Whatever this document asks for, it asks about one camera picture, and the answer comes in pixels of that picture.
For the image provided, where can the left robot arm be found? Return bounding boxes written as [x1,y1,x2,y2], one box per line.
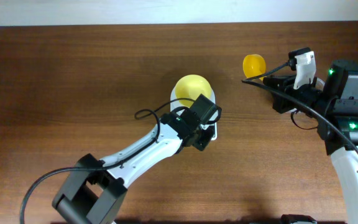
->
[52,95,222,224]

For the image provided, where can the clear plastic container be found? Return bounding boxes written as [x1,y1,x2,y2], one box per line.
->
[288,77,327,113]

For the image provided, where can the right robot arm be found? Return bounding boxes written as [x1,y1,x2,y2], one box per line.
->
[263,59,358,223]

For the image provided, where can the white digital kitchen scale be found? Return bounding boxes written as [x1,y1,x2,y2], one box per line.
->
[170,87,218,141]

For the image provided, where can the yellow bowl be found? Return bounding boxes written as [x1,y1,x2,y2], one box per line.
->
[173,75,212,108]

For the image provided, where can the yellow measuring scoop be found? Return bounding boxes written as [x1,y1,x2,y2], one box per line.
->
[242,54,267,78]

